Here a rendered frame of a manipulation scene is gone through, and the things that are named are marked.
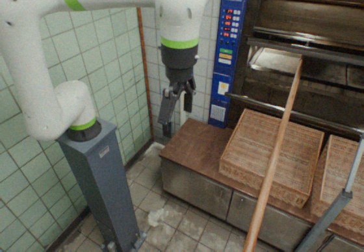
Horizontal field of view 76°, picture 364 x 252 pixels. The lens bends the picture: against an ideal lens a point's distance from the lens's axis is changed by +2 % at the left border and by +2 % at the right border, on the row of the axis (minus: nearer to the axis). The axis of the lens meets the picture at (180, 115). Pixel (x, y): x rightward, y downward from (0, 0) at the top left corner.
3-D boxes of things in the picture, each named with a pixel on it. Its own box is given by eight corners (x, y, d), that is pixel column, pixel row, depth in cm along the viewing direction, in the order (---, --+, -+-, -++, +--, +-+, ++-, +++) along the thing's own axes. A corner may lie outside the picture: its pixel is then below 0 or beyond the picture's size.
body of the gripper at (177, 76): (174, 52, 64) (174, 81, 70) (158, 65, 58) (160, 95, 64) (199, 58, 61) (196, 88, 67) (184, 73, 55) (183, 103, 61)
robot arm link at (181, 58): (192, 52, 51) (207, 38, 57) (147, 41, 55) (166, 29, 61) (190, 76, 55) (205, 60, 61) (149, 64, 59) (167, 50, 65)
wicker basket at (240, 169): (238, 132, 197) (244, 106, 179) (311, 158, 175) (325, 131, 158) (216, 173, 164) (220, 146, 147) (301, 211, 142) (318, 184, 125)
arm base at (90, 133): (45, 126, 110) (40, 117, 106) (71, 110, 120) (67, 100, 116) (84, 147, 100) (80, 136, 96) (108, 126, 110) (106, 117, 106)
